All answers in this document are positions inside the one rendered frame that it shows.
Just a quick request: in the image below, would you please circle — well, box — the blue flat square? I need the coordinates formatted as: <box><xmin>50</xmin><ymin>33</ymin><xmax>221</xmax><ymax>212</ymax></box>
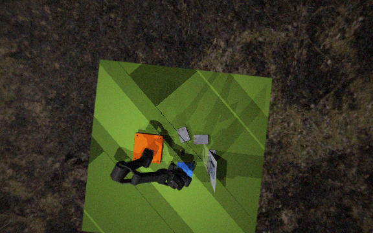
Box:
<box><xmin>177</xmin><ymin>162</ymin><xmax>193</xmax><ymax>178</ymax></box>

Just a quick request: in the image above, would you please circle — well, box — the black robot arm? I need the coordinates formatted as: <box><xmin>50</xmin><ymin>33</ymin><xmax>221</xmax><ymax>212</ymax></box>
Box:
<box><xmin>110</xmin><ymin>149</ymin><xmax>185</xmax><ymax>191</ymax></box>

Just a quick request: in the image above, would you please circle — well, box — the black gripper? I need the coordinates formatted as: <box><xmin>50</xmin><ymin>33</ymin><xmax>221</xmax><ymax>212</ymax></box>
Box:
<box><xmin>168</xmin><ymin>162</ymin><xmax>192</xmax><ymax>187</ymax></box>

